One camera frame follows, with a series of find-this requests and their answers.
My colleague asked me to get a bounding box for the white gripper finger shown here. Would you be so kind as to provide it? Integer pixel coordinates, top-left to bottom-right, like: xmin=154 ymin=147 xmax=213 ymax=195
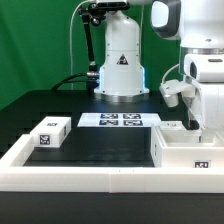
xmin=201 ymin=130 xmax=215 ymax=143
xmin=188 ymin=98 xmax=200 ymax=130

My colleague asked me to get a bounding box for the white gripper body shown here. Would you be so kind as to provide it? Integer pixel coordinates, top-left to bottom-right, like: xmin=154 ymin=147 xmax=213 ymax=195
xmin=183 ymin=54 xmax=224 ymax=129

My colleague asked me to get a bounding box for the white cabinet body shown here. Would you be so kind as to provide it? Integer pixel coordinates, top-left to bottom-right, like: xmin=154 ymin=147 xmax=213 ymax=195
xmin=151 ymin=126 xmax=224 ymax=168

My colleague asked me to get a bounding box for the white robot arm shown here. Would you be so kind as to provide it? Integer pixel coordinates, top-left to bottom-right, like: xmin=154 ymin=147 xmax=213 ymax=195
xmin=95 ymin=0 xmax=224 ymax=136

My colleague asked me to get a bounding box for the white marker tag sheet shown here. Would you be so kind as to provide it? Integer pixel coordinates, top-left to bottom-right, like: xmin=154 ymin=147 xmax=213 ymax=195
xmin=78 ymin=113 xmax=161 ymax=128

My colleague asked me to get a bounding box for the small white box part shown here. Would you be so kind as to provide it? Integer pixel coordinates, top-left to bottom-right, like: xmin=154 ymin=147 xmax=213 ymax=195
xmin=30 ymin=116 xmax=71 ymax=148

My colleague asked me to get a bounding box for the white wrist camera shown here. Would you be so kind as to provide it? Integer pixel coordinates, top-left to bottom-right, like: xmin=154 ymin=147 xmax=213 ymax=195
xmin=159 ymin=79 xmax=194 ymax=108

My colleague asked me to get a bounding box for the white cable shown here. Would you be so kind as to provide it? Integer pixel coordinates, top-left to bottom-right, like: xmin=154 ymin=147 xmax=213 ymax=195
xmin=69 ymin=0 xmax=93 ymax=90

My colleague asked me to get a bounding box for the black cable bundle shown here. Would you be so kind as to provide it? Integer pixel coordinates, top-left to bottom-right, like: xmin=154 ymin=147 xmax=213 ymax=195
xmin=51 ymin=73 xmax=100 ymax=91

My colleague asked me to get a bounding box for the white U-shaped fence frame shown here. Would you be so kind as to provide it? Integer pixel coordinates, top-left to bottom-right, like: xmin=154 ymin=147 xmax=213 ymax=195
xmin=0 ymin=134 xmax=224 ymax=193

